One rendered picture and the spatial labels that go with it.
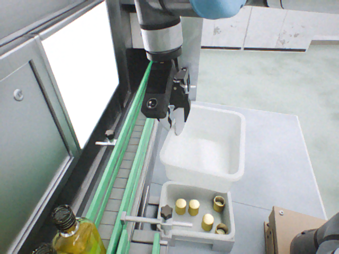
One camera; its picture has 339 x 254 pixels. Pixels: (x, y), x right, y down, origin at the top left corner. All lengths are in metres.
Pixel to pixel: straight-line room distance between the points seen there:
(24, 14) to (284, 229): 0.79
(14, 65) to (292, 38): 4.13
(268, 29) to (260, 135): 3.16
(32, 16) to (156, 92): 0.28
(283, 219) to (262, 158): 0.35
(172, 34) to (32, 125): 0.33
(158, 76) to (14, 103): 0.26
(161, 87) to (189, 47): 0.76
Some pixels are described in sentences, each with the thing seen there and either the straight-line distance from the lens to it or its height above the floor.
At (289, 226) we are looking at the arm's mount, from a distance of 0.76.
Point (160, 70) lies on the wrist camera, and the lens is 0.45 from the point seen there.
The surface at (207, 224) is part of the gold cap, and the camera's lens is 0.74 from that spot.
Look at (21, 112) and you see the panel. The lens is 0.50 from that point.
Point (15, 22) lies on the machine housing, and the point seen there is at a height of 1.35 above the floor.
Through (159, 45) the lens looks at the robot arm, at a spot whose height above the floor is 1.32.
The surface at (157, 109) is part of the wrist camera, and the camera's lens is 0.40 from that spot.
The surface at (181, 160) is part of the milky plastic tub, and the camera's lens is 0.55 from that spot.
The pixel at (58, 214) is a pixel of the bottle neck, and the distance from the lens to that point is 0.42.
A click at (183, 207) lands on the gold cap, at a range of 0.75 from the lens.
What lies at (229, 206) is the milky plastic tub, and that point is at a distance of 0.75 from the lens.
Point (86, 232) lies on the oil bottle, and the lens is 0.45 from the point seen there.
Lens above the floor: 1.47
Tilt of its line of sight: 40 degrees down
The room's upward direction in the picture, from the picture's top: straight up
